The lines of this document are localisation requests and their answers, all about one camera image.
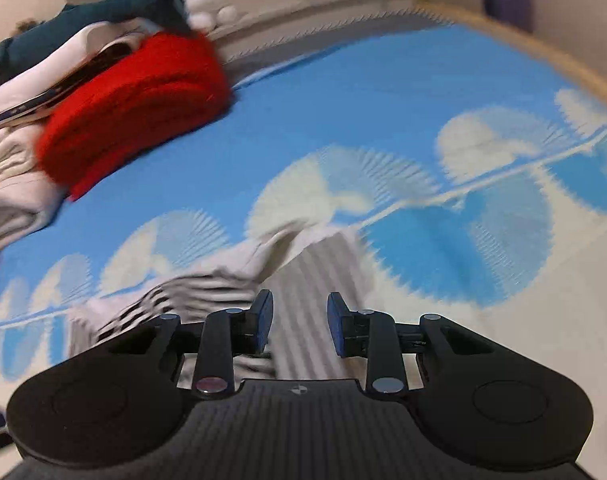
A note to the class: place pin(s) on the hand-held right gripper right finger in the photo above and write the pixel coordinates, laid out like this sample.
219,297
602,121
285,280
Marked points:
336,326

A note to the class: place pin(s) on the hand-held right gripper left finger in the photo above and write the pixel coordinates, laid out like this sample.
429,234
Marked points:
264,321

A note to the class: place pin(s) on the grey striped small garment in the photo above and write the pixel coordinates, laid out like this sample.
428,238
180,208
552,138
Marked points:
311,280

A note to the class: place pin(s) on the white folded clothes pile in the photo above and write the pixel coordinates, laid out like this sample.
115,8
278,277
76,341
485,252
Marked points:
18,160

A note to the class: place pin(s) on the blue cloud print blanket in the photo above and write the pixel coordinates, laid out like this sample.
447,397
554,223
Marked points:
363,160

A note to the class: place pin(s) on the red folded garment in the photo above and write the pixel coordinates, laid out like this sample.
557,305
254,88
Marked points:
133,105

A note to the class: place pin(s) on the white plush toy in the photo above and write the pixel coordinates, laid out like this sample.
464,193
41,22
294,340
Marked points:
211,2

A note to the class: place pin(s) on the dark teal garment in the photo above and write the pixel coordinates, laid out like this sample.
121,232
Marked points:
91,15

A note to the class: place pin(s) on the wooden bed frame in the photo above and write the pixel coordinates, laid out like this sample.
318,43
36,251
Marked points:
528,47

